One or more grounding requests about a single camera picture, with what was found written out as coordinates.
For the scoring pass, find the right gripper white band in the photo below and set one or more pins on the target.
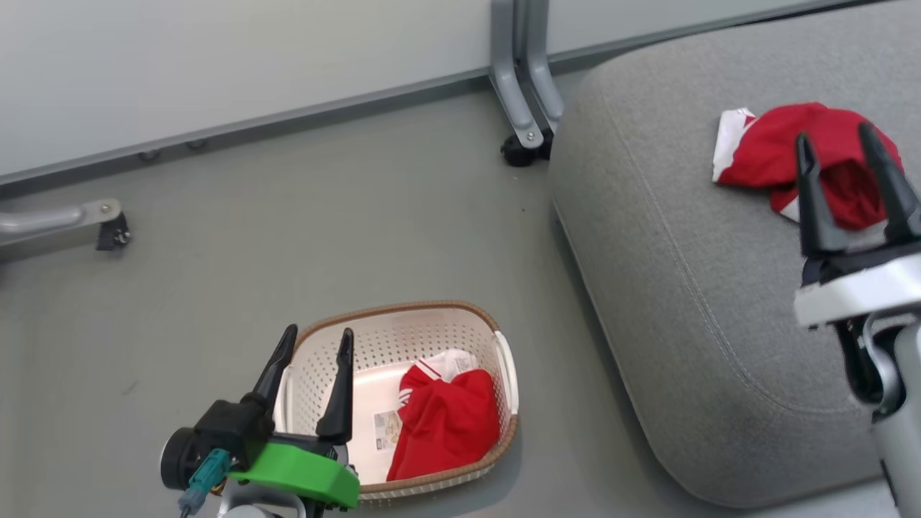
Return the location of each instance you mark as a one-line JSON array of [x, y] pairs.
[[863, 291]]

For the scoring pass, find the red garment with white trim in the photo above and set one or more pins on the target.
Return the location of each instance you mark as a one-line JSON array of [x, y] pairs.
[[773, 147]]

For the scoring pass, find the white paper label sticker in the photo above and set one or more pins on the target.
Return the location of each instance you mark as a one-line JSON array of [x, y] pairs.
[[387, 429]]

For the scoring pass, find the grey fabric sofa cushion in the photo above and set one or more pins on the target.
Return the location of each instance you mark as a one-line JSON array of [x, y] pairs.
[[691, 273]]

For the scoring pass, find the grey partition foot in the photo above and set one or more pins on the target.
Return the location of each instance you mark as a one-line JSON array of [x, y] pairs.
[[543, 79], [512, 93], [50, 219]]

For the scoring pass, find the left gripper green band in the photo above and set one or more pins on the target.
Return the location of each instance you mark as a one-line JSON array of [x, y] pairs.
[[237, 432]]

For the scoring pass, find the white perforated laundry basket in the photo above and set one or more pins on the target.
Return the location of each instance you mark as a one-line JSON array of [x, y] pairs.
[[388, 338]]

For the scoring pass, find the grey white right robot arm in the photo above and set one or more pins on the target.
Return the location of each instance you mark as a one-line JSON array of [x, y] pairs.
[[896, 403]]

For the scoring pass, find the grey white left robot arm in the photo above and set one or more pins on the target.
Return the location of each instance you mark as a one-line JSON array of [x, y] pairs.
[[248, 507]]

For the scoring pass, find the red garment with white collar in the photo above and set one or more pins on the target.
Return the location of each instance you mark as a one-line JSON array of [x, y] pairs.
[[450, 424]]

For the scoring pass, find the black caster wheel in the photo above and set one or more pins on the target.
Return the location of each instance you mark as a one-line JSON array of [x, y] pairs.
[[516, 152], [545, 144], [114, 234]]

